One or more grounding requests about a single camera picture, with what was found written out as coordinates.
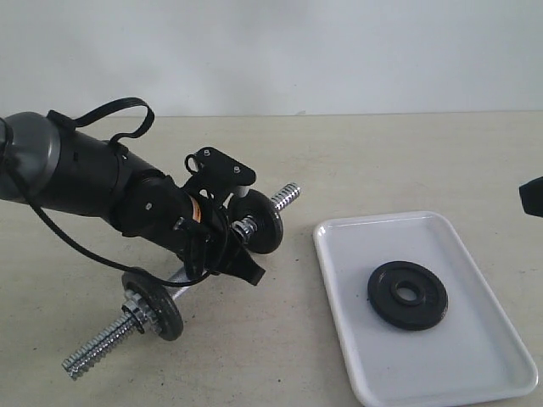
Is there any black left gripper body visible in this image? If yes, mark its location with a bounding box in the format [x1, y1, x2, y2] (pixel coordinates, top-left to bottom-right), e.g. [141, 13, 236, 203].
[120, 186, 228, 280]

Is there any black weight plate end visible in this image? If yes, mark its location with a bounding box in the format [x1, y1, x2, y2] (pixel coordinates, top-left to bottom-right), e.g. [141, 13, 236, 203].
[228, 189, 283, 254]

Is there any black weight plate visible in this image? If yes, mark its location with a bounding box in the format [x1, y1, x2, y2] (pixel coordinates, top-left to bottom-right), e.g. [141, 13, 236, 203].
[121, 272, 183, 341]
[367, 261, 449, 331]

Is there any chrome dumbbell bar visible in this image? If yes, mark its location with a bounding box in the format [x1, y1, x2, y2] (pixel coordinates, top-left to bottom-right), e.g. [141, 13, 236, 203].
[62, 182, 301, 381]

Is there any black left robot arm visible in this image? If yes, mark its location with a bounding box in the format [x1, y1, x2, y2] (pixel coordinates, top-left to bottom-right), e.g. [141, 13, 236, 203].
[1, 98, 264, 285]

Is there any white plastic tray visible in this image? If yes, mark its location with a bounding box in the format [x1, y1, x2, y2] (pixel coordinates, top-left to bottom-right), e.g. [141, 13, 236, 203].
[313, 211, 539, 406]

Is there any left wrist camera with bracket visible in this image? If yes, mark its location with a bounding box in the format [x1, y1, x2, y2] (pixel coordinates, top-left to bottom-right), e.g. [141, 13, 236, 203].
[182, 147, 256, 206]

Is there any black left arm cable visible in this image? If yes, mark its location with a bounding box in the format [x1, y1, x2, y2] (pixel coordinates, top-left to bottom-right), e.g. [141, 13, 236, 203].
[0, 122, 221, 286]

